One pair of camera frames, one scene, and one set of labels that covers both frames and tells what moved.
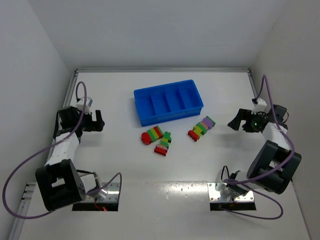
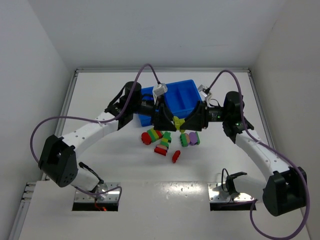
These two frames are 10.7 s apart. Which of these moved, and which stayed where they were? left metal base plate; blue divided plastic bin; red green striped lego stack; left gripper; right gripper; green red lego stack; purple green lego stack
Moved: right gripper; left gripper; purple green lego stack
Stayed: blue divided plastic bin; green red lego stack; left metal base plate; red green striped lego stack
